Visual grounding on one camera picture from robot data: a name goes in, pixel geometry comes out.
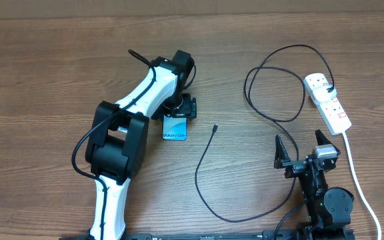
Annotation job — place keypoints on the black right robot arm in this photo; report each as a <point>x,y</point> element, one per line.
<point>329,209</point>

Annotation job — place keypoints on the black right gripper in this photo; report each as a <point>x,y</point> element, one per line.
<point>292,166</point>

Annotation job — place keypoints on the white USB charger plug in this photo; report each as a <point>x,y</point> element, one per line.
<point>323,94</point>

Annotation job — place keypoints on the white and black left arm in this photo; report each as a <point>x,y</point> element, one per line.
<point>112,152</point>

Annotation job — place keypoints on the Samsung Galaxy smartphone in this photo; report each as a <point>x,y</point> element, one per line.
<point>174,129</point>

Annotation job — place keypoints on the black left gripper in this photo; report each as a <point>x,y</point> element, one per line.
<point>188,108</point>

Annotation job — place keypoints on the white power strip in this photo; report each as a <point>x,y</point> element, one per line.
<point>332,112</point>

